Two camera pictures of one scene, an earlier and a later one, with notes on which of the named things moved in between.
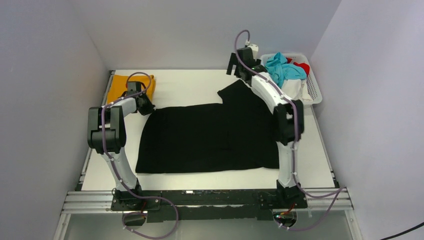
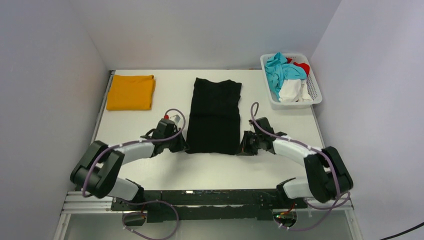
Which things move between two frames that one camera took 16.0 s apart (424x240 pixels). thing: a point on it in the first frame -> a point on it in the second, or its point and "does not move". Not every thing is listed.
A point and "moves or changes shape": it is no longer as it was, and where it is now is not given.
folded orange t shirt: [119, 82] does not move
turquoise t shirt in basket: [282, 71] does not move
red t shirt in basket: [306, 67] does not move
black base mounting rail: [209, 205] does not move
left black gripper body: [148, 107] -> [175, 144]
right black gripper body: [239, 69] -> [251, 143]
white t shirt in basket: [296, 89] does not move
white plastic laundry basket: [312, 82] does not move
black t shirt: [237, 134] moves or changes shape
